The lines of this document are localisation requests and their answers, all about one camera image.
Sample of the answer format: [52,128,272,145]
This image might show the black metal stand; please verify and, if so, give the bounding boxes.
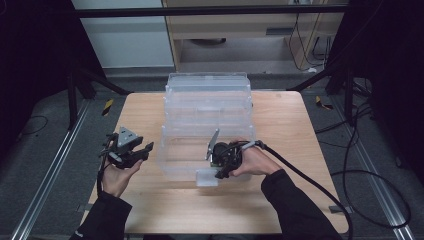
[286,59,356,127]
[65,64,132,132]

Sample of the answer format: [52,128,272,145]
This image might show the black horizontal bar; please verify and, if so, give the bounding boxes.
[73,4,350,19]

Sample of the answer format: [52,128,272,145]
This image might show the light wooden desk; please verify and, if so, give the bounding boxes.
[161,0,351,72]

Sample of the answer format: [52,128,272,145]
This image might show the black curtain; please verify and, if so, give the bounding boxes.
[0,0,105,161]
[328,0,424,185]

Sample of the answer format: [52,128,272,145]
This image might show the metal floor rail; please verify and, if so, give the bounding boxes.
[332,95,415,240]
[9,99,92,240]

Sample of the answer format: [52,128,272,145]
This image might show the yellow black tape strip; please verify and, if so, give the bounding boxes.
[101,98,115,117]
[315,95,335,111]

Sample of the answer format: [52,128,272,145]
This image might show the clear plastic storage box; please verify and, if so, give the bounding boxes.
[156,71,258,188]

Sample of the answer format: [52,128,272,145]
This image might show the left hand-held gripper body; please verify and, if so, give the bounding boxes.
[99,126,139,170]

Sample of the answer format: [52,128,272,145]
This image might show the long black floor cable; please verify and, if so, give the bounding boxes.
[329,126,412,230]

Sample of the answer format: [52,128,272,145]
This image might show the thin black floor cable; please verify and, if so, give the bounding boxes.
[19,114,50,136]

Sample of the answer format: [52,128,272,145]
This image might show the person's right hand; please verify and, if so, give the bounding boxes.
[229,138,283,178]

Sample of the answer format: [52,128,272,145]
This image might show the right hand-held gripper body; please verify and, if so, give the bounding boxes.
[205,128,243,172]

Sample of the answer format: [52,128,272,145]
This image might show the white cabinet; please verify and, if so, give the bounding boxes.
[70,0,175,70]

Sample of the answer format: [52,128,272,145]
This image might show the person's left hand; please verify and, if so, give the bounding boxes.
[101,159,144,198]

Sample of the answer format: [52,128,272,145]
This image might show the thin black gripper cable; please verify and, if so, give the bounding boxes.
[95,133,113,198]

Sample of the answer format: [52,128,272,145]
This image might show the flat round floor device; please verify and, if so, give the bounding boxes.
[189,37,228,47]

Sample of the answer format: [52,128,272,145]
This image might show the black cable under desk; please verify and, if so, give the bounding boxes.
[288,12,313,72]
[311,34,335,62]

